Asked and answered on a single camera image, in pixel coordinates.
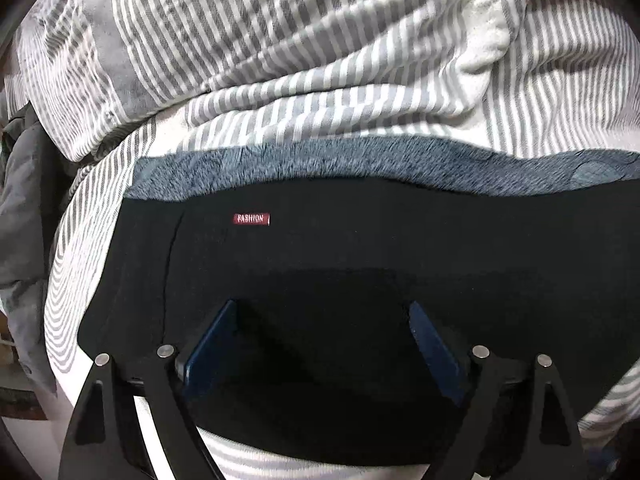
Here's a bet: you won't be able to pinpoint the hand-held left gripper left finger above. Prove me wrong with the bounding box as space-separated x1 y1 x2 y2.
57 299 238 480

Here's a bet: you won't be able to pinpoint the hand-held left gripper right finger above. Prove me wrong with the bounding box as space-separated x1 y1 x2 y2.
407 300 586 480

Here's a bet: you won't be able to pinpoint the black pants with blue lining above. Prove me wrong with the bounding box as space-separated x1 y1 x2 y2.
75 137 640 468

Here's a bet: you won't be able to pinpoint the white bed sheet grey circles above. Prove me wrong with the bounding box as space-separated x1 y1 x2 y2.
45 50 640 480

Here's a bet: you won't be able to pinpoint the dark grey cloth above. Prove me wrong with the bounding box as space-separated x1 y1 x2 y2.
0 105 76 391

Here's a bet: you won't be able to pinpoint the grey striped quilt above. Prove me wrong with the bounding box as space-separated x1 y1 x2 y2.
15 0 640 161

